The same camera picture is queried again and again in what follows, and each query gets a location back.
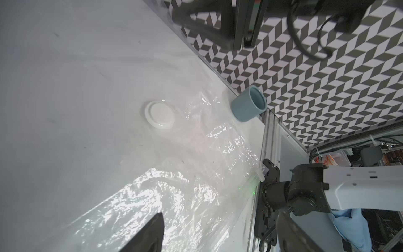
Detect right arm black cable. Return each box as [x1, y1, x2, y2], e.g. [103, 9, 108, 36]
[284, 0, 334, 62]

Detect teal mug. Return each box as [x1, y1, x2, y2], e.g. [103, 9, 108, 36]
[230, 85, 268, 122]

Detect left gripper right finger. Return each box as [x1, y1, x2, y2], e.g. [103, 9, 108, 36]
[276, 212, 323, 252]

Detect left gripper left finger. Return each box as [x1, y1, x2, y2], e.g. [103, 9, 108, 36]
[119, 213, 165, 252]

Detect aluminium front rail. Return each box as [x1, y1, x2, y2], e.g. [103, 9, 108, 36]
[247, 109, 308, 252]

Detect blue cloth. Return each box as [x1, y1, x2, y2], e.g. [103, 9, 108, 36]
[328, 209, 372, 252]

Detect clear plastic vacuum bag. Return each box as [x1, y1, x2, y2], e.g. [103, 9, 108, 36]
[1, 1, 264, 252]

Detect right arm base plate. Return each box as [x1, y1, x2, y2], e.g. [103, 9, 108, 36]
[253, 159, 280, 239]

